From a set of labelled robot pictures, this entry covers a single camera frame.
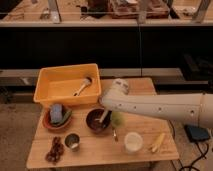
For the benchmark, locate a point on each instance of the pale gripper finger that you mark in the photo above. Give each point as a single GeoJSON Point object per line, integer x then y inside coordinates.
{"type": "Point", "coordinates": [103, 115]}

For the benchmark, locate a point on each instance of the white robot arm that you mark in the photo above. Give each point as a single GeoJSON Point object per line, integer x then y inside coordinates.
{"type": "Point", "coordinates": [194, 109]}

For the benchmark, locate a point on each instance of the dark purple bowl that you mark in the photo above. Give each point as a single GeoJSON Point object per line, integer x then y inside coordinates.
{"type": "Point", "coordinates": [93, 121]}

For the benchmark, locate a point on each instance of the red-brown bowl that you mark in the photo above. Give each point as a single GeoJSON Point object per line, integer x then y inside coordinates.
{"type": "Point", "coordinates": [50, 126]}

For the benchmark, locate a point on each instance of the green vegetable toy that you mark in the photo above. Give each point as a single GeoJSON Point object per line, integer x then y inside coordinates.
{"type": "Point", "coordinates": [64, 119]}

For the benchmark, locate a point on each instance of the white plastic cup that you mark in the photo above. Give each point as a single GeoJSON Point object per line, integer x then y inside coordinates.
{"type": "Point", "coordinates": [133, 142]}

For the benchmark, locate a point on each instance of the yellow plastic tub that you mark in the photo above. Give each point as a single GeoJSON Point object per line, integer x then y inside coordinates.
{"type": "Point", "coordinates": [58, 85]}

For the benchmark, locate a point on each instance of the small metal cup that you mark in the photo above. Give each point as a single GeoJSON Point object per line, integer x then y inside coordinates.
{"type": "Point", "coordinates": [72, 141]}

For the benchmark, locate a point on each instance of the yellow banana toy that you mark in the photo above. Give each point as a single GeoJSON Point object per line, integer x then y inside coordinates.
{"type": "Point", "coordinates": [157, 143]}

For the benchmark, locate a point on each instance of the black power adapter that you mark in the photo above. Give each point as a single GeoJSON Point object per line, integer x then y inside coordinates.
{"type": "Point", "coordinates": [196, 134]}

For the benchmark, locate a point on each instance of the wooden shelf with clutter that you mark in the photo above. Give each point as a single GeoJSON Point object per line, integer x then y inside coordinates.
{"type": "Point", "coordinates": [105, 13]}

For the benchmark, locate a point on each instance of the wooden handled brush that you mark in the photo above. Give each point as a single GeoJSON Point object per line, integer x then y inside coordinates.
{"type": "Point", "coordinates": [86, 82]}

